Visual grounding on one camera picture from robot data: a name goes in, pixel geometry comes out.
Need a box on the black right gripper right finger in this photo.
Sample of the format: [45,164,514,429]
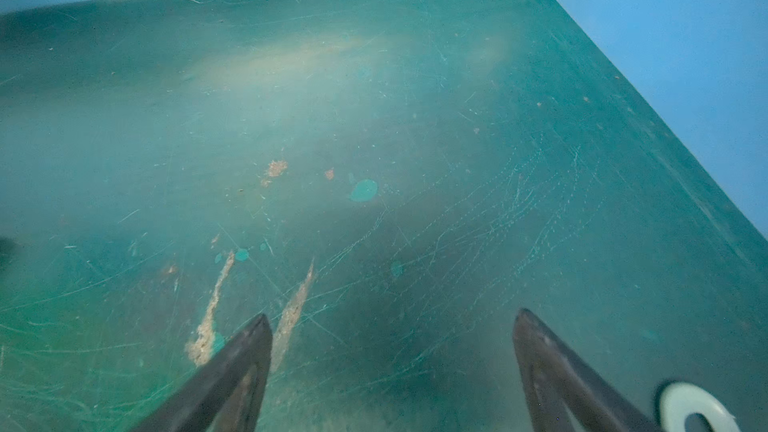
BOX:
[512,308,660,432]

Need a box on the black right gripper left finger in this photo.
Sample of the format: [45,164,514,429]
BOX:
[132,314,273,431]

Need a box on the white plastic ring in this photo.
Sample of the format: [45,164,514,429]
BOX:
[658,381,742,432]

